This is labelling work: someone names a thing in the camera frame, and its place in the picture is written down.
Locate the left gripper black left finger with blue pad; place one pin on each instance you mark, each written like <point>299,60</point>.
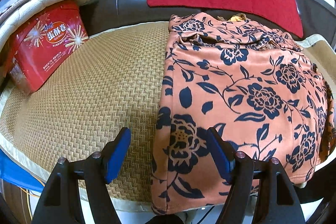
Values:
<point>60,199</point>

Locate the orange floral garment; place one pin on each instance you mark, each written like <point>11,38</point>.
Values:
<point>256,86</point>

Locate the blue fabric item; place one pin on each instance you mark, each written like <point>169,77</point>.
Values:
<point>14,174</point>

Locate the woven bamboo mat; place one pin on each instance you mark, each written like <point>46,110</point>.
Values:
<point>113,80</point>

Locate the red egg roll box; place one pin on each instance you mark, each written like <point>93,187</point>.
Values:
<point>38,47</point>

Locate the dark brown leather headboard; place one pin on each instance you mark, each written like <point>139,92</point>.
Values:
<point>317,16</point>

